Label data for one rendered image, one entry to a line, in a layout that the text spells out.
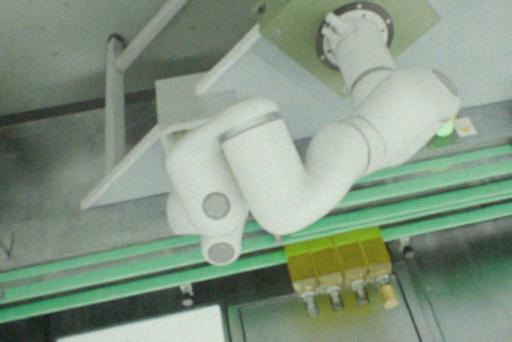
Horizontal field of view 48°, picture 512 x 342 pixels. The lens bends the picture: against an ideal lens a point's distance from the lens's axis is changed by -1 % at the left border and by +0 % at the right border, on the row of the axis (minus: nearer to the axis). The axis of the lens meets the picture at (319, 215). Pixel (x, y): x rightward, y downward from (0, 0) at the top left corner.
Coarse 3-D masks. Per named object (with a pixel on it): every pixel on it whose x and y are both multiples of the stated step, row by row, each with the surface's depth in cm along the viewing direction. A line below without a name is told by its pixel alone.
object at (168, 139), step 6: (198, 120) 118; (204, 120) 118; (168, 126) 117; (174, 126) 117; (180, 126) 117; (186, 126) 117; (192, 126) 118; (198, 126) 118; (162, 132) 118; (168, 132) 118; (162, 138) 118; (168, 138) 121; (174, 138) 128; (168, 144) 120; (168, 150) 121
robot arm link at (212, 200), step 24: (216, 120) 70; (240, 120) 68; (264, 120) 69; (192, 144) 73; (216, 144) 74; (168, 168) 77; (192, 168) 75; (216, 168) 76; (192, 192) 76; (216, 192) 76; (240, 192) 79; (192, 216) 77; (216, 216) 76; (240, 216) 78
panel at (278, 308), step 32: (288, 288) 145; (352, 288) 145; (128, 320) 141; (224, 320) 140; (256, 320) 141; (288, 320) 140; (320, 320) 140; (352, 320) 140; (384, 320) 139; (416, 320) 138
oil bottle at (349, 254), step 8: (344, 232) 137; (352, 232) 137; (336, 240) 136; (344, 240) 135; (352, 240) 135; (336, 248) 135; (344, 248) 134; (352, 248) 134; (360, 248) 134; (344, 256) 133; (352, 256) 132; (360, 256) 132; (344, 264) 131; (352, 264) 131; (360, 264) 131; (344, 272) 130; (352, 272) 130; (360, 272) 130; (344, 280) 132; (352, 280) 130; (360, 280) 130
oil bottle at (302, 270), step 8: (288, 248) 135; (296, 248) 135; (304, 248) 135; (288, 256) 134; (296, 256) 134; (304, 256) 133; (288, 264) 134; (296, 264) 132; (304, 264) 132; (312, 264) 132; (296, 272) 131; (304, 272) 131; (312, 272) 131; (296, 280) 129; (304, 280) 129; (312, 280) 129; (296, 288) 129; (304, 288) 129; (312, 288) 129; (296, 296) 132
